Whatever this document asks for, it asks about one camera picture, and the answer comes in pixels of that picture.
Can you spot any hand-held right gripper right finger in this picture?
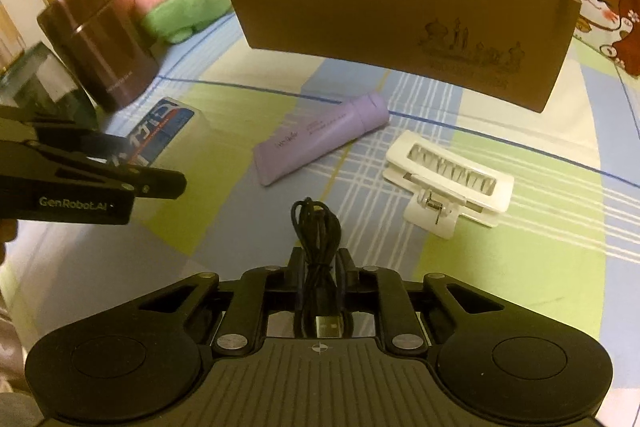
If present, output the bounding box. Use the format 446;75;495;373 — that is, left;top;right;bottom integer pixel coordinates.
340;249;503;354

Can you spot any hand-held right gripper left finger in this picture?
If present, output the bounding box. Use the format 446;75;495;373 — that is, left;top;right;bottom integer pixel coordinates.
137;248;306;356

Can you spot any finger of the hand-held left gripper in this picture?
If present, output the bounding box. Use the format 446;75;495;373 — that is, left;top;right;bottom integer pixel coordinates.
0;106;131;160
0;140;187;200

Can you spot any black usb cable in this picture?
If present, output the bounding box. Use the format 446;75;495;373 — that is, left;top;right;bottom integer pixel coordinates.
291;199;358;338

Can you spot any clear case with blue label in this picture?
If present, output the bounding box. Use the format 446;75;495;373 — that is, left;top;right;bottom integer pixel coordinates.
107;97;211;172

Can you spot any brown cardboard box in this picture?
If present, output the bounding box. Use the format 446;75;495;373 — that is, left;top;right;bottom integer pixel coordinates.
219;0;583;114

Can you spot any glass jar with dark lid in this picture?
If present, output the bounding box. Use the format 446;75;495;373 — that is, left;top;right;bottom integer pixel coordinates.
0;42;98;130

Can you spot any maroon metal canister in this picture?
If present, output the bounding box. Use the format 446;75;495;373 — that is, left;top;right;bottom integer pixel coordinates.
36;0;161;112

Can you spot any white hair claw clip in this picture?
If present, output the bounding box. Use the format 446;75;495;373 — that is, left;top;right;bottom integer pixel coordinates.
382;130;516;239

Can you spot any purple tube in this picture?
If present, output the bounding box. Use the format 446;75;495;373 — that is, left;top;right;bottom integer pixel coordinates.
252;93;391;186

